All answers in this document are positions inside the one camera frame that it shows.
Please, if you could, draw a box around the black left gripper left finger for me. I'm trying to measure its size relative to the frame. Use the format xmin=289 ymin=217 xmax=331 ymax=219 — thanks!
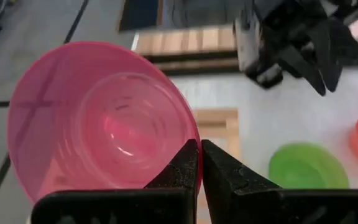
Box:
xmin=31 ymin=139 xmax=200 ymax=224

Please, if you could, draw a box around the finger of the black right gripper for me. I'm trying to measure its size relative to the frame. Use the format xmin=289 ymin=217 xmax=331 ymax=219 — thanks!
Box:
xmin=278 ymin=45 xmax=327 ymax=96
xmin=306 ymin=18 xmax=343 ymax=93

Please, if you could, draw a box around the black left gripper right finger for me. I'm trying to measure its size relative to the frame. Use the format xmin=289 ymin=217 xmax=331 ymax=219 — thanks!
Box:
xmin=201 ymin=139 xmax=358 ymax=224

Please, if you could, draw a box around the pink plastic cup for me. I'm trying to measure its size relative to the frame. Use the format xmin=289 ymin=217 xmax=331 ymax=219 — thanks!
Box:
xmin=6 ymin=41 xmax=203 ymax=205

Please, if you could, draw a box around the green plastic cup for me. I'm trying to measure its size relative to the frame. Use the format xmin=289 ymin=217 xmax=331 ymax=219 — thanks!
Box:
xmin=268 ymin=142 xmax=350 ymax=190

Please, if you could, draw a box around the wide wooden slatted panel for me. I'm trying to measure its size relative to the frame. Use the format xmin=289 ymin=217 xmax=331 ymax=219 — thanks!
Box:
xmin=131 ymin=25 xmax=239 ymax=77

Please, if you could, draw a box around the dark blue panel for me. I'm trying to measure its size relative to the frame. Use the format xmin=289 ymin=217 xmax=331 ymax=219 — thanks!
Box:
xmin=118 ymin=0 xmax=164 ymax=32

